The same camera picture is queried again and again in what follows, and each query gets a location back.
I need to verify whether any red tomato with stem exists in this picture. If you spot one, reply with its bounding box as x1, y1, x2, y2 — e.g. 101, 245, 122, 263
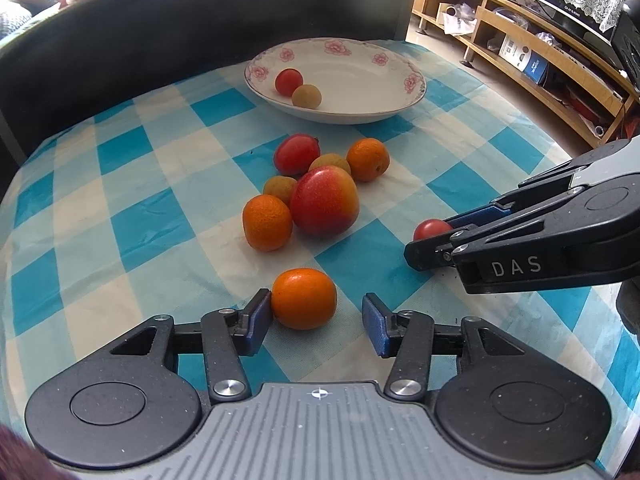
412, 219, 452, 242

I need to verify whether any orange tangerine front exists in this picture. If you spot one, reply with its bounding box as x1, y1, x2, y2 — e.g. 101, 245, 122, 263
271, 268, 337, 330

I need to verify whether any orange tangerine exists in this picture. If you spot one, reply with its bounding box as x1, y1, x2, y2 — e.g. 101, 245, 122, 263
271, 268, 337, 330
242, 194, 293, 252
346, 138, 390, 182

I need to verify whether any brown longan front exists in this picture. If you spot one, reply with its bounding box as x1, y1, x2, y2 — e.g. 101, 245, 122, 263
291, 84, 322, 110

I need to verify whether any brown longan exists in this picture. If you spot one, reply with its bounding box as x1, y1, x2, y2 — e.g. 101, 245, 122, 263
308, 153, 352, 174
291, 84, 322, 110

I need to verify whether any small red cherry tomato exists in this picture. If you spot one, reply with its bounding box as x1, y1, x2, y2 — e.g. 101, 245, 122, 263
274, 68, 304, 98

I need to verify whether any orange tangerine far right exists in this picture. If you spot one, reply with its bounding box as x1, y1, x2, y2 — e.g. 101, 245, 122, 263
346, 138, 390, 182

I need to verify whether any orange tangerine left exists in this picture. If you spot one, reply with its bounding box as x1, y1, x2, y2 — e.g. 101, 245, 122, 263
242, 194, 293, 252

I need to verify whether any large red yellow mango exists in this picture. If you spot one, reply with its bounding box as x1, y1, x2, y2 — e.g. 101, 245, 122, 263
290, 166, 360, 237

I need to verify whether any blue white checkered tablecloth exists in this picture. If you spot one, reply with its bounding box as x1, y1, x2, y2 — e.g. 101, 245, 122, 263
1, 42, 639, 471

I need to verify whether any brown longan middle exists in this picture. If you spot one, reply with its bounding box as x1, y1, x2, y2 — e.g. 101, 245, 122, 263
308, 153, 352, 174

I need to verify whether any brown longan hidden left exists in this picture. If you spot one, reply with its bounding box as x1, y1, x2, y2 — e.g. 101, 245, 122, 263
262, 176, 297, 206

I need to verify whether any light wooden tv cabinet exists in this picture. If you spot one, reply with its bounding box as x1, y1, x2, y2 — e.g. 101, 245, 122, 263
412, 0, 639, 148

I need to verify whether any blue white box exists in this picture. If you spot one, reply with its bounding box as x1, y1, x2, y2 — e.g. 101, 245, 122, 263
498, 36, 549, 86

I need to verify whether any oblong red tomato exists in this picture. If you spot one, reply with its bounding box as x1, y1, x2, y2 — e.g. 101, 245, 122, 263
273, 133, 321, 177

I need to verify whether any white floral porcelain plate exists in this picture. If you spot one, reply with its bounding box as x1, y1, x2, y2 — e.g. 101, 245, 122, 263
244, 38, 427, 125

